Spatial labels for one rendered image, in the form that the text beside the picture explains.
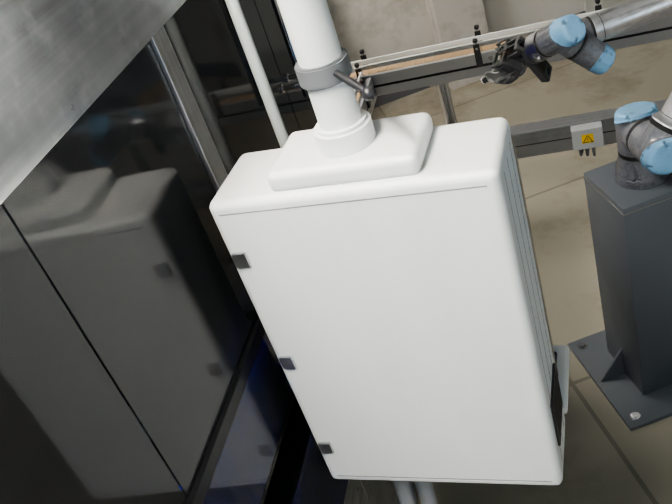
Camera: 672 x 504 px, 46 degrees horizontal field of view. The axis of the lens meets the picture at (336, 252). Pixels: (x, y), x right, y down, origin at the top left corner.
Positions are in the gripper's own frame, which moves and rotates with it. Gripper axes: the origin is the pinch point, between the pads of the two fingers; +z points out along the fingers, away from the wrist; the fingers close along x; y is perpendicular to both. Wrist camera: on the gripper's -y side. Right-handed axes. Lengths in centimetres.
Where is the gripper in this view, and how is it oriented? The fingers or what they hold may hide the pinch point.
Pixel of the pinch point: (495, 75)
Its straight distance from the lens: 232.4
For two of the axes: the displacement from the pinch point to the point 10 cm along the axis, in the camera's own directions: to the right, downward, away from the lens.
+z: -4.0, 1.1, 9.1
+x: -2.3, 9.5, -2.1
